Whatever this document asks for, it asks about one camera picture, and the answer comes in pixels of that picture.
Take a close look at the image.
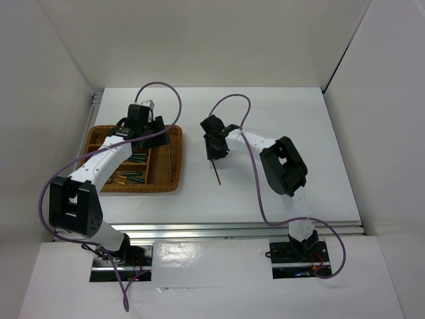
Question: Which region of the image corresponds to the gold spoon green handle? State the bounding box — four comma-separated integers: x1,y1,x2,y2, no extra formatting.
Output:
120,171,143,177
114,176,145,185

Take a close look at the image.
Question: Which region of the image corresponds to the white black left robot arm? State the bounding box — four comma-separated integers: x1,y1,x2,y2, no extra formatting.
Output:
48,100,169,265

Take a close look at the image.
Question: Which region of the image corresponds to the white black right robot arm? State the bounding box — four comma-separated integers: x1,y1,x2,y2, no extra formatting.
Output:
201,115,318,261

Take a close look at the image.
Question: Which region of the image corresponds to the wicker cutlery tray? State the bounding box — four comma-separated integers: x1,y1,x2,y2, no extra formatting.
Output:
76,124,184,193

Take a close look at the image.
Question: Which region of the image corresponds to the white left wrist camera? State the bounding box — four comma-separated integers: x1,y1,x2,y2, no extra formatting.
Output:
135,100,155,110

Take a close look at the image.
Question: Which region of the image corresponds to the aluminium frame rail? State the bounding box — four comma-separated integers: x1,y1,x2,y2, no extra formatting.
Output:
112,222,365,241

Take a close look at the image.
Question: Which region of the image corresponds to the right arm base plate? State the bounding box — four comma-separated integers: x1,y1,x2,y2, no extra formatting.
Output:
265,241,332,279

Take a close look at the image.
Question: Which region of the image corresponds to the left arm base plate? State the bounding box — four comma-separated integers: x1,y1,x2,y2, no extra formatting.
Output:
90,245,153,282

